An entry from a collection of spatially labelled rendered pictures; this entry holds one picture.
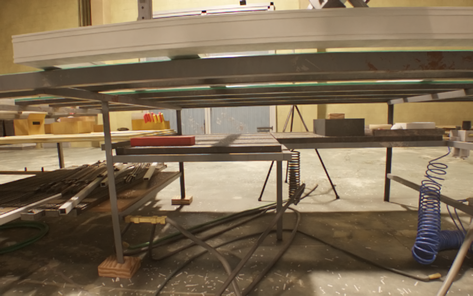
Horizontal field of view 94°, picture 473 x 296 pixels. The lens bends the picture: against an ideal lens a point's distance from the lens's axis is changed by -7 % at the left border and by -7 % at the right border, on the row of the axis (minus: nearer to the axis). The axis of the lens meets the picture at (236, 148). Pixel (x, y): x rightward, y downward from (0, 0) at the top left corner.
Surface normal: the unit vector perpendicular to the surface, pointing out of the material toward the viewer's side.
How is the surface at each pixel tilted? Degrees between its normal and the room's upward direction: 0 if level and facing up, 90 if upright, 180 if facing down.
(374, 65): 90
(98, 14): 90
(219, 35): 90
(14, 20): 90
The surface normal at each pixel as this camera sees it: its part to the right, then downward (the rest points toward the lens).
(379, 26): -0.08, 0.11
